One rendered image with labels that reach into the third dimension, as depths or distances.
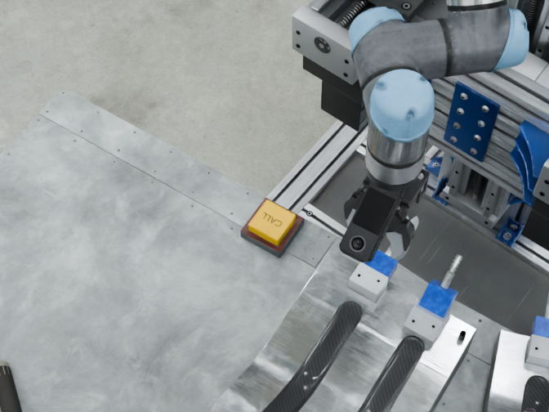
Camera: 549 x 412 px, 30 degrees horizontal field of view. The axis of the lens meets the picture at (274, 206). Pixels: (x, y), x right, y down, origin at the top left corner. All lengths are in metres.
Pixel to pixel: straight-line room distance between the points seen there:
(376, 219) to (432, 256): 1.08
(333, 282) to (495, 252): 0.90
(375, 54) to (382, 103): 0.09
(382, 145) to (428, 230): 1.21
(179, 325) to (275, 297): 0.17
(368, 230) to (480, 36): 0.29
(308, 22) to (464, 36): 0.51
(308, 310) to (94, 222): 0.43
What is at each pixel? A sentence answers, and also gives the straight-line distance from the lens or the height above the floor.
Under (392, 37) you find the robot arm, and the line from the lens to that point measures 1.30.
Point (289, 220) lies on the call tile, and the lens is 1.73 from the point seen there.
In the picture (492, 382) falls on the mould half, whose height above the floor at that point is 0.85.
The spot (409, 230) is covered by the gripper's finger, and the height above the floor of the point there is 1.11.
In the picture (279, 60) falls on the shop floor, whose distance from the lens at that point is 2.99.
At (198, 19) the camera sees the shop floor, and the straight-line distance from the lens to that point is 3.10.
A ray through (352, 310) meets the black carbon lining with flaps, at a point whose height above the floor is 0.89.
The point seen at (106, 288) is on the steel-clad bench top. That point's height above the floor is 0.80.
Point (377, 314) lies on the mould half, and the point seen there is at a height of 0.89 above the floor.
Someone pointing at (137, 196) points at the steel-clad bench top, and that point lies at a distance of 1.81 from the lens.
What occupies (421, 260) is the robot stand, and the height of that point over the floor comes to 0.21.
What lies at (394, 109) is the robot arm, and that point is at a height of 1.36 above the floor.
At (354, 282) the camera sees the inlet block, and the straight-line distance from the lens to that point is 1.58.
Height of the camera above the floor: 2.34
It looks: 59 degrees down
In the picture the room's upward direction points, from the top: 2 degrees counter-clockwise
